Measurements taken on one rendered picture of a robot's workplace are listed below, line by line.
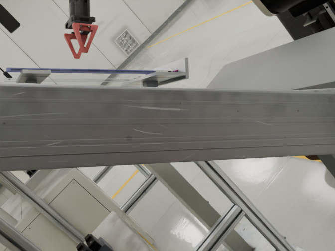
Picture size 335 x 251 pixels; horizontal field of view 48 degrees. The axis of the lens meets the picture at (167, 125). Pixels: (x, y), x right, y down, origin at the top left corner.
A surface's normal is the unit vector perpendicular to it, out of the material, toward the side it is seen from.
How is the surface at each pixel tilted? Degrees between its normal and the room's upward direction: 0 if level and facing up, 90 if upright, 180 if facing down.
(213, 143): 90
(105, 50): 90
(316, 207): 0
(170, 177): 90
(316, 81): 0
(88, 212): 90
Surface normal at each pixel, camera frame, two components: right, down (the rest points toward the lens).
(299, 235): -0.65, -0.70
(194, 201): 0.42, 0.00
